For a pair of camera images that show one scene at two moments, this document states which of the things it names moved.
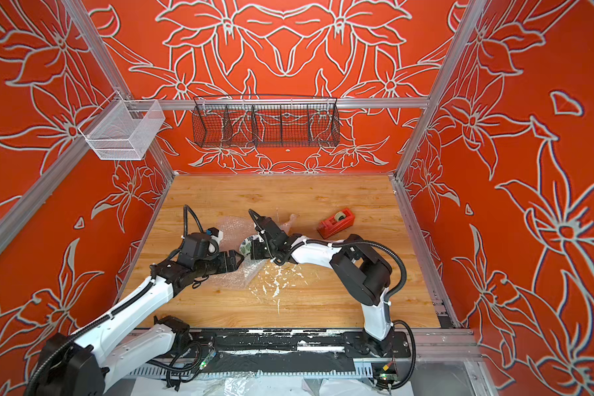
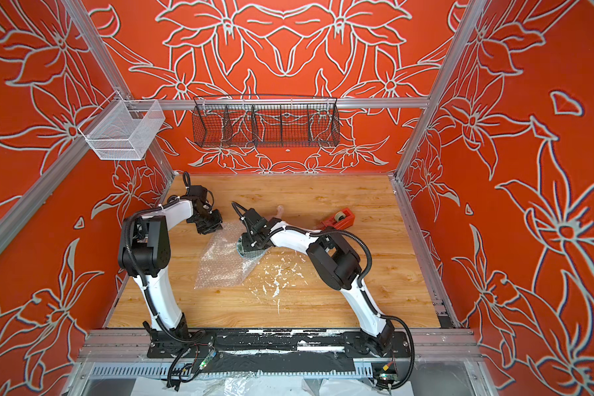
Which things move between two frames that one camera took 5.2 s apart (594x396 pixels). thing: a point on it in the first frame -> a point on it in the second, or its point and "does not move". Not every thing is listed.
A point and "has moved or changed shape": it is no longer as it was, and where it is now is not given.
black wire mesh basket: (265, 120) does not move
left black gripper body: (215, 264) -> (208, 221)
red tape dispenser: (336, 223) does not move
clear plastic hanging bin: (121, 130) does not move
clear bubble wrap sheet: (247, 271) has moved or changed shape
